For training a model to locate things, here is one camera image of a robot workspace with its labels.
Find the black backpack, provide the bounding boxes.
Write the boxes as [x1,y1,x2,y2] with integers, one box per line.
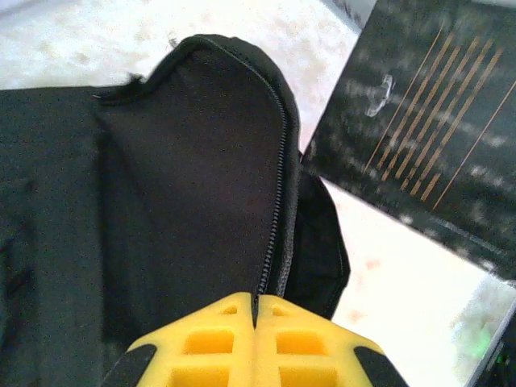
[0,34,352,387]

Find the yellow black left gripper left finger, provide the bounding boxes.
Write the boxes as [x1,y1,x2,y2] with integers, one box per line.
[102,292,257,387]

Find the dark book with barcode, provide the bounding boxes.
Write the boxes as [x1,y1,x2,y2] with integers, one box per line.
[300,0,516,283]

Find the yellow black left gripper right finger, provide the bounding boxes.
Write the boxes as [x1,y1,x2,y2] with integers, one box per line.
[254,293,410,387]

